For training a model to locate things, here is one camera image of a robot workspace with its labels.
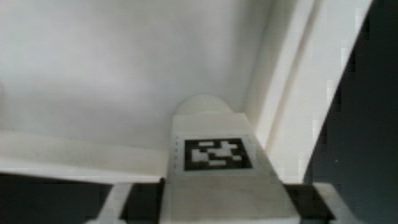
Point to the white table leg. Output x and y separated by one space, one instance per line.
222 186

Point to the white L-shaped obstacle fence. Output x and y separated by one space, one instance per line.
315 76

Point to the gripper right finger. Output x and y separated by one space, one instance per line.
318 203

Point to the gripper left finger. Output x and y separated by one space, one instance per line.
132 204

